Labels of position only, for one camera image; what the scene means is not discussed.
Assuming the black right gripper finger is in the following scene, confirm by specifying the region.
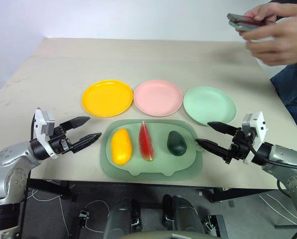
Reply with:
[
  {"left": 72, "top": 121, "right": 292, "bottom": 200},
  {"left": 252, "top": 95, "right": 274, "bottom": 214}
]
[
  {"left": 195, "top": 138, "right": 233, "bottom": 164},
  {"left": 207, "top": 121, "right": 240, "bottom": 137}
]

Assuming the yellow mango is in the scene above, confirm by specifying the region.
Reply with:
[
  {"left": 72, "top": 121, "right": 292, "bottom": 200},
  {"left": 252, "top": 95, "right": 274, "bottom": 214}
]
[{"left": 110, "top": 128, "right": 133, "bottom": 166}]

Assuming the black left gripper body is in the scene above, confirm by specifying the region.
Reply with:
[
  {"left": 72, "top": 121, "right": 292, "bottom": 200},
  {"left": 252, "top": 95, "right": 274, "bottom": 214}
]
[{"left": 48, "top": 124, "right": 76, "bottom": 155}]

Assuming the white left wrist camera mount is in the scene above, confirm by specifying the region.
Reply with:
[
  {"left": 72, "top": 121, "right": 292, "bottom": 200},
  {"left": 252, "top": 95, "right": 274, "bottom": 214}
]
[{"left": 33, "top": 107, "right": 59, "bottom": 159}]

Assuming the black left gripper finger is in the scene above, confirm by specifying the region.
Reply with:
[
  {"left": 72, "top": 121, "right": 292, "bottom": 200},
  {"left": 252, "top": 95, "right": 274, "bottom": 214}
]
[
  {"left": 72, "top": 132, "right": 102, "bottom": 153},
  {"left": 59, "top": 116, "right": 91, "bottom": 132}
]

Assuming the yellow plate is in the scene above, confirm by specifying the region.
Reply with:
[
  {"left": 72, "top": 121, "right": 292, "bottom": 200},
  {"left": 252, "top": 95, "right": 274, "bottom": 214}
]
[{"left": 82, "top": 79, "right": 134, "bottom": 118}]

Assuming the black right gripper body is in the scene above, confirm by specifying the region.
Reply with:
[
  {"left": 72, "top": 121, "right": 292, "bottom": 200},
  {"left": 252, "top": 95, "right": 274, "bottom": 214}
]
[{"left": 228, "top": 126, "right": 254, "bottom": 162}]

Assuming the blue jeans leg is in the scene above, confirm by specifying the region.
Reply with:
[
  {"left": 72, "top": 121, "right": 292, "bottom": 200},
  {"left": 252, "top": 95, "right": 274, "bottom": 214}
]
[{"left": 270, "top": 61, "right": 297, "bottom": 156}]

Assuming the light green plate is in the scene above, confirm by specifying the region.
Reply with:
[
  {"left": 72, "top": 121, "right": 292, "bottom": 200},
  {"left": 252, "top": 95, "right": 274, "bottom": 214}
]
[{"left": 183, "top": 86, "right": 238, "bottom": 126}]

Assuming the grey rounded robot leg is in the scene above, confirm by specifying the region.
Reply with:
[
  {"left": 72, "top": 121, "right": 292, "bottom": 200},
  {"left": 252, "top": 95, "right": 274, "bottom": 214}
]
[
  {"left": 161, "top": 194, "right": 206, "bottom": 236},
  {"left": 102, "top": 197, "right": 142, "bottom": 239}
]

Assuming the grey smartphone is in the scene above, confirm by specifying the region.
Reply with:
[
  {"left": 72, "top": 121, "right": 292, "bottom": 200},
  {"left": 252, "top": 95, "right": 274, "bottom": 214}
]
[{"left": 226, "top": 13, "right": 276, "bottom": 32}]

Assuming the white floor cable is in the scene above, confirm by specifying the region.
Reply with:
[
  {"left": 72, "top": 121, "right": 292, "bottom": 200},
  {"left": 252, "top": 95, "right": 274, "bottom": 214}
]
[
  {"left": 83, "top": 200, "right": 109, "bottom": 234},
  {"left": 258, "top": 193, "right": 297, "bottom": 226},
  {"left": 26, "top": 188, "right": 72, "bottom": 239}
]

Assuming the pink plate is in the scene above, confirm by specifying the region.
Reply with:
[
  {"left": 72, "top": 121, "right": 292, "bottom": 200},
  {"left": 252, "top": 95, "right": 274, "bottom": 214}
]
[{"left": 133, "top": 79, "right": 184, "bottom": 117}]

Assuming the person's right hand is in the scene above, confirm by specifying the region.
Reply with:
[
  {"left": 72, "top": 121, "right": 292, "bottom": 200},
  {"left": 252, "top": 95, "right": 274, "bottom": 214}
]
[{"left": 243, "top": 0, "right": 297, "bottom": 25}]

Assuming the dark green avocado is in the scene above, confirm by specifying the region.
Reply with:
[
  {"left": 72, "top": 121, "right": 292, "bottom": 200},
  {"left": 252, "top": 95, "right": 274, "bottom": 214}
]
[{"left": 167, "top": 130, "right": 188, "bottom": 157}]

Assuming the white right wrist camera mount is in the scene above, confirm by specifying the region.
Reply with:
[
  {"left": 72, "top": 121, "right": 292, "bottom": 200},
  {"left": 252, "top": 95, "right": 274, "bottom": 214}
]
[{"left": 241, "top": 111, "right": 270, "bottom": 165}]

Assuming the green translucent tray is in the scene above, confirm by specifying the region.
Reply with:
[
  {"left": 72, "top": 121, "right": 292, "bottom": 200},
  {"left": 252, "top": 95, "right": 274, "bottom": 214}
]
[{"left": 99, "top": 119, "right": 204, "bottom": 180}]

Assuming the person's left hand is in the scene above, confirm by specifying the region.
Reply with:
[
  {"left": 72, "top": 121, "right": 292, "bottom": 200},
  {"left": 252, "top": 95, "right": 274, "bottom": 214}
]
[{"left": 239, "top": 21, "right": 297, "bottom": 67}]

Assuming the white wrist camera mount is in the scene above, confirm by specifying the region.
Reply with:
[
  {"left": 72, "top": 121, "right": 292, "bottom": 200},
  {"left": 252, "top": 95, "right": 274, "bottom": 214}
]
[
  {"left": 33, "top": 107, "right": 59, "bottom": 159},
  {"left": 241, "top": 111, "right": 270, "bottom": 165}
]

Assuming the black table frame bar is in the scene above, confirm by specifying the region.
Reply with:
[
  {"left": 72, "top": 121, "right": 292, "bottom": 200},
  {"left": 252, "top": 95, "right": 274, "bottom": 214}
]
[{"left": 27, "top": 178, "right": 78, "bottom": 201}]

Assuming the grey robot torso front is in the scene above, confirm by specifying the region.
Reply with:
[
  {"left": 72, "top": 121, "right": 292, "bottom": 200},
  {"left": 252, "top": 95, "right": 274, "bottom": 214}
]
[{"left": 122, "top": 230, "right": 206, "bottom": 239}]

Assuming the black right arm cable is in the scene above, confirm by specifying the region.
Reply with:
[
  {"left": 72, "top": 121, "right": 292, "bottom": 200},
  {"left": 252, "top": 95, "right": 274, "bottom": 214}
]
[{"left": 247, "top": 142, "right": 297, "bottom": 172}]

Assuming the red watermelon slice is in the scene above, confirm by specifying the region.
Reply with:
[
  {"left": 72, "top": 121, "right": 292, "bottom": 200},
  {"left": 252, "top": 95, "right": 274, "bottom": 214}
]
[{"left": 138, "top": 120, "right": 155, "bottom": 162}]

